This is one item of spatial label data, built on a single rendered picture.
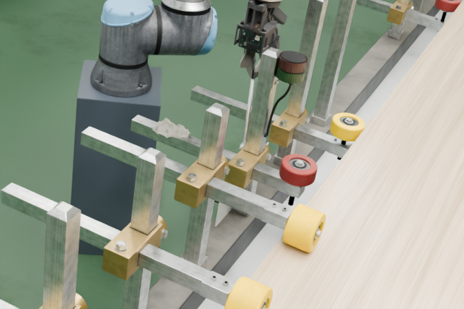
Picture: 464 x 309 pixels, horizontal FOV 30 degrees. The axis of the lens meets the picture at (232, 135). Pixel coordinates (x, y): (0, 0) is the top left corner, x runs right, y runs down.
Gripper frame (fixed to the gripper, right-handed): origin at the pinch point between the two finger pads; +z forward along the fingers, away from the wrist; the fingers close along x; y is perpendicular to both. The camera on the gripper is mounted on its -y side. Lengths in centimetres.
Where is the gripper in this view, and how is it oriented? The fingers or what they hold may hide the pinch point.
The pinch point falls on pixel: (255, 72)
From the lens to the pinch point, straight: 203.3
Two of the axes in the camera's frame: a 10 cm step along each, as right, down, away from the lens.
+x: 8.9, 3.4, -3.1
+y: -4.4, 4.1, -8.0
